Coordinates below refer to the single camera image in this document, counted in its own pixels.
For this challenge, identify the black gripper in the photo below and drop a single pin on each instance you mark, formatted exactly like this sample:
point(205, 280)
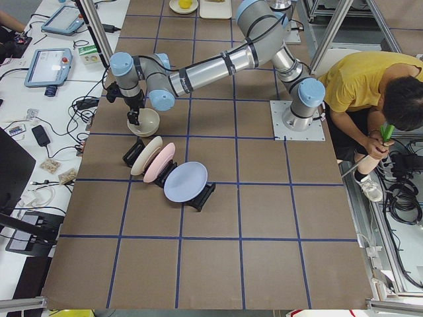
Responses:
point(134, 103)

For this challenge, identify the cream white bowl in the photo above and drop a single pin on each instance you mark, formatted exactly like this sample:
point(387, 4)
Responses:
point(148, 126)

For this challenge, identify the yellow lemon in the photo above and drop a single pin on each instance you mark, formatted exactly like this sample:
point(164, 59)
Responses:
point(185, 4)

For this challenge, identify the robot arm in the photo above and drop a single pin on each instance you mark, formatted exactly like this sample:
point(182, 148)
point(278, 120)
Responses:
point(138, 77)
point(281, 6)

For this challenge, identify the cream plate in rack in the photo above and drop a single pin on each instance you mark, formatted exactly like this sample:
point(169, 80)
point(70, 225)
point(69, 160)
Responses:
point(146, 156)

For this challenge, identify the pink plate in rack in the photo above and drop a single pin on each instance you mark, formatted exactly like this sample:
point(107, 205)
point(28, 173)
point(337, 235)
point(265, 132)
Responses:
point(159, 163)

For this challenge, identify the green white carton box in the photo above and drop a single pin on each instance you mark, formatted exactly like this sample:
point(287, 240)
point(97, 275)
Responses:
point(89, 54)

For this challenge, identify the light blue plate in rack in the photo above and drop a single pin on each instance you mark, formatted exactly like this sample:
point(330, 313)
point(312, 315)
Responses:
point(185, 182)

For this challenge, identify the black power adapter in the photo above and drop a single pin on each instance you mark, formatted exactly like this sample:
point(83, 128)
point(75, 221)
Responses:
point(109, 28)

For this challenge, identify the blue teach pendant near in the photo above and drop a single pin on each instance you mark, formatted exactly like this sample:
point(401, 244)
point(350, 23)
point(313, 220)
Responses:
point(49, 67)

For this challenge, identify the blue teach pendant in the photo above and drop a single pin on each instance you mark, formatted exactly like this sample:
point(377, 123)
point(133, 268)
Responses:
point(65, 21)
point(49, 67)

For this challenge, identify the black dish rack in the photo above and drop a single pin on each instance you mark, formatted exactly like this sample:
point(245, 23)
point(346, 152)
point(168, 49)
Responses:
point(197, 202)

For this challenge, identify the cream round plate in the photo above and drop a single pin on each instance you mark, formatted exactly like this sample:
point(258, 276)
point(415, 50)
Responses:
point(173, 4)

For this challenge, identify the blue teach pendant far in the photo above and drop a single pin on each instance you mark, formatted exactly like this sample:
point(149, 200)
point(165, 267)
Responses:
point(65, 21)

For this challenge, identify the cream rectangular tray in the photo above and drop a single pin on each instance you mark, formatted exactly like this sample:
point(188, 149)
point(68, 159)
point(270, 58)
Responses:
point(215, 9)

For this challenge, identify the person in yellow shirt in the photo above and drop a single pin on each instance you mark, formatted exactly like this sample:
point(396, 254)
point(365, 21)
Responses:
point(364, 91)

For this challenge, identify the aluminium frame post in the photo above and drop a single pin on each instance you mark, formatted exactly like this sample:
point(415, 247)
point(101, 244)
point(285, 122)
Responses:
point(96, 30)

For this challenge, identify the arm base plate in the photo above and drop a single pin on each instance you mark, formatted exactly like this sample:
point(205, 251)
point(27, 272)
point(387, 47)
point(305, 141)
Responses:
point(288, 127)

